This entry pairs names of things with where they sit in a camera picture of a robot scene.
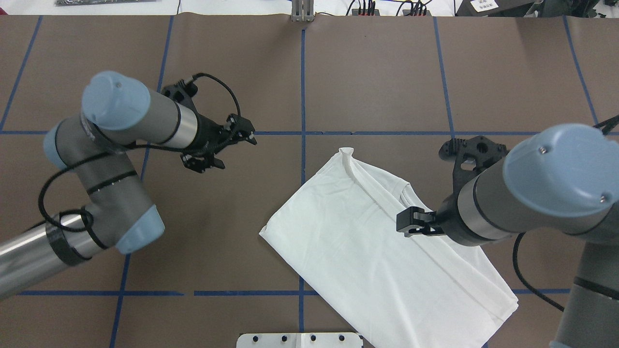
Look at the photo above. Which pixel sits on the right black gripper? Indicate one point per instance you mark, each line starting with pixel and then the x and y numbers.
pixel 450 223

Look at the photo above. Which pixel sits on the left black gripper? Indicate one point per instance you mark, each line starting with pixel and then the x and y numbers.
pixel 208 132

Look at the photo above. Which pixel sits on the white long-sleeve printed shirt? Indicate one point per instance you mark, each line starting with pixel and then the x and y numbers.
pixel 338 232

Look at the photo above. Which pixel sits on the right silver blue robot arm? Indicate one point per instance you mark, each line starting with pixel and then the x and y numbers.
pixel 564 178

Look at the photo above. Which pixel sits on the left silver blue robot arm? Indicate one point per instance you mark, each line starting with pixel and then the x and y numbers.
pixel 117 114

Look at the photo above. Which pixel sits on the orange black connector box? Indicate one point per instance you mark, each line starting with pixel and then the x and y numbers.
pixel 365 8

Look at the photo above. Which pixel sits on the aluminium frame post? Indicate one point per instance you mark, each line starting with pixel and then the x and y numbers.
pixel 302 11

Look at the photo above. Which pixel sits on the white camera mast pedestal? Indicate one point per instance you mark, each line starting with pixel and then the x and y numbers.
pixel 300 340

